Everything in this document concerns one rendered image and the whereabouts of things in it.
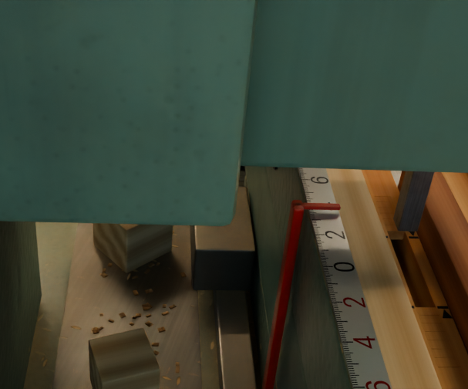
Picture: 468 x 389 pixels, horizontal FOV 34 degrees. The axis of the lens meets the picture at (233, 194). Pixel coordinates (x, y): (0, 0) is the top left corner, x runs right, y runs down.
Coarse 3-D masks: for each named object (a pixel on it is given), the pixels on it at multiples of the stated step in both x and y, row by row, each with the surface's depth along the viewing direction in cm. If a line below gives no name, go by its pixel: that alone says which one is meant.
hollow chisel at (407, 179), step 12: (408, 180) 32; (420, 180) 31; (408, 192) 32; (420, 192) 32; (408, 204) 32; (420, 204) 32; (396, 216) 33; (408, 216) 33; (420, 216) 33; (408, 228) 33
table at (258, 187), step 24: (264, 168) 46; (264, 192) 45; (264, 216) 45; (264, 240) 45; (264, 264) 44; (264, 288) 44; (288, 312) 36; (288, 336) 36; (288, 360) 36; (288, 384) 36
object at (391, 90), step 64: (320, 0) 23; (384, 0) 23; (448, 0) 24; (256, 64) 24; (320, 64) 25; (384, 64) 25; (448, 64) 25; (256, 128) 26; (320, 128) 26; (384, 128) 26; (448, 128) 26
